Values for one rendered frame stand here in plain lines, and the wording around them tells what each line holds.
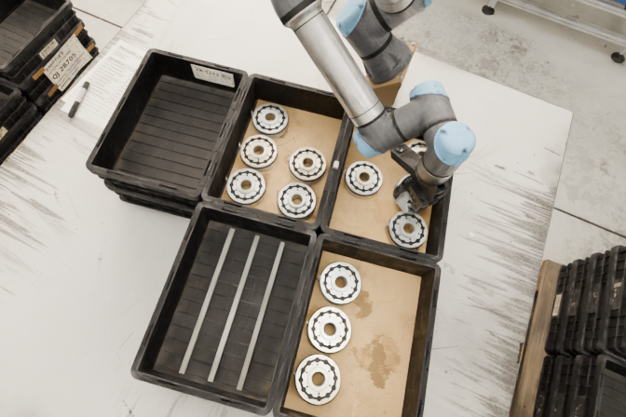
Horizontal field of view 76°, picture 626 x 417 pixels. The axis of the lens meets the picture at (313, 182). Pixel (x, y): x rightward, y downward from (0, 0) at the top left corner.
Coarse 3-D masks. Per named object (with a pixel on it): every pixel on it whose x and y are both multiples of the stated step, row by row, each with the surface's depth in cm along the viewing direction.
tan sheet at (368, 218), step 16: (352, 144) 118; (352, 160) 116; (368, 160) 116; (384, 160) 116; (384, 176) 114; (400, 176) 114; (384, 192) 112; (336, 208) 109; (352, 208) 110; (368, 208) 110; (384, 208) 110; (400, 208) 110; (336, 224) 108; (352, 224) 108; (368, 224) 108; (384, 224) 108; (384, 240) 107
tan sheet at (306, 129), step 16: (288, 112) 121; (304, 112) 121; (288, 128) 118; (304, 128) 119; (320, 128) 119; (336, 128) 119; (288, 144) 116; (304, 144) 117; (320, 144) 117; (240, 160) 113; (272, 176) 112; (288, 176) 112; (224, 192) 109; (272, 192) 110; (320, 192) 111; (272, 208) 108
